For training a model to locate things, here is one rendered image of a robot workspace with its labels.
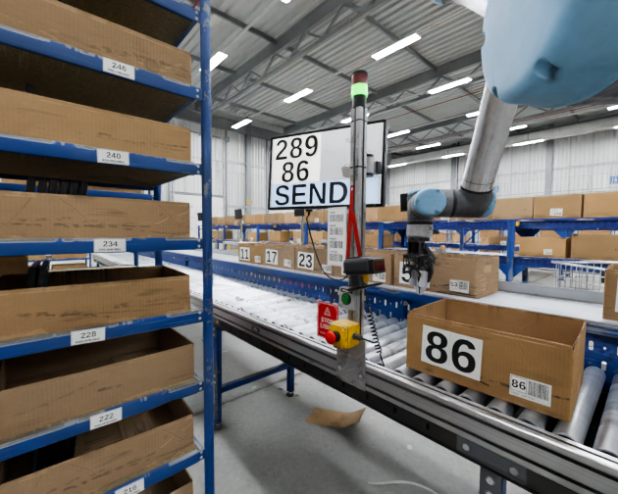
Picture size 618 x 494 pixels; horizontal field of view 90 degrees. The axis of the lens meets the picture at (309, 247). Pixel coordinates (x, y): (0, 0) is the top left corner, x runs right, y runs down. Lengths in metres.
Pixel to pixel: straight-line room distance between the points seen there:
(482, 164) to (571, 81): 0.72
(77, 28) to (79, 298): 0.59
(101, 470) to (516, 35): 1.09
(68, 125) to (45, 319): 0.42
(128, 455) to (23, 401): 0.29
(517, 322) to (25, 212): 1.33
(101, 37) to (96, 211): 0.39
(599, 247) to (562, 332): 4.50
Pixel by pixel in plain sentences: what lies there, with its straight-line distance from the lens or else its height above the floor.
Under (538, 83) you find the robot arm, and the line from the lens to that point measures 0.32.
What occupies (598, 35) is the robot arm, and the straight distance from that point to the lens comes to 0.30.
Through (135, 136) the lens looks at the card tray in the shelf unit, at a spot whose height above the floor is 1.39.
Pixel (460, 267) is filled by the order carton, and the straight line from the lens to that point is 1.48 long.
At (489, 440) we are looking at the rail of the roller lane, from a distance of 0.94.
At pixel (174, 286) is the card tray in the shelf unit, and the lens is 0.91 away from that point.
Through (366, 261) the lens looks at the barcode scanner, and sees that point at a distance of 0.89.
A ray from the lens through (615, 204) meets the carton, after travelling 5.92.
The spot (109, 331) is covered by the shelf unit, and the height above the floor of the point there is 0.93.
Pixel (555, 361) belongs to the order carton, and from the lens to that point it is 0.92.
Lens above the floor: 1.16
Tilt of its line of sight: 3 degrees down
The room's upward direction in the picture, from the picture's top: straight up
